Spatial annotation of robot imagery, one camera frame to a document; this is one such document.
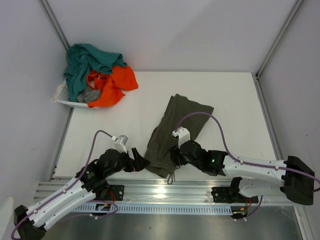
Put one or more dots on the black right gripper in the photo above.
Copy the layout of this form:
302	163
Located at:
174	153

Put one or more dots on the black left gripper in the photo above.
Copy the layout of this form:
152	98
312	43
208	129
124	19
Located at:
139	163

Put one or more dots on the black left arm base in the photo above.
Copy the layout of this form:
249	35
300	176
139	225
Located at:
114	193

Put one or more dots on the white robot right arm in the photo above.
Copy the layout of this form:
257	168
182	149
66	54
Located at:
250	178

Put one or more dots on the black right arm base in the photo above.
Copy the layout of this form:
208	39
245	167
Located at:
222	195

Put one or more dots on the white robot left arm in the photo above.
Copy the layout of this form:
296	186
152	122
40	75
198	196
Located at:
89	184

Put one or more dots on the orange shorts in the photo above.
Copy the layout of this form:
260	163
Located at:
111	86

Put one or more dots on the grey shorts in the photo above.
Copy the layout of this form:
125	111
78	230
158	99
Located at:
88	95

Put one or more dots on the teal shorts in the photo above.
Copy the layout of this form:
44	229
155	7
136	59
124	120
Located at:
81	59

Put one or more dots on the white plastic laundry basket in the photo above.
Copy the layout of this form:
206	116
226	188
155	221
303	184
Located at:
62	97

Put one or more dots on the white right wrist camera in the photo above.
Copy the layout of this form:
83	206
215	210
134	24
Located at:
182	134

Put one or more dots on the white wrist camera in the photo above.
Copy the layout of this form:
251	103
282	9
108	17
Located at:
182	134
120	143

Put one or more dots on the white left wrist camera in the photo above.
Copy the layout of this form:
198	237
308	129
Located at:
120	143

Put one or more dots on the aluminium mounting rail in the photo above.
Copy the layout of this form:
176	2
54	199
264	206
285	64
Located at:
181	192

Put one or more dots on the white slotted cable duct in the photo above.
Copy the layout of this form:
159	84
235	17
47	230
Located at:
167	209

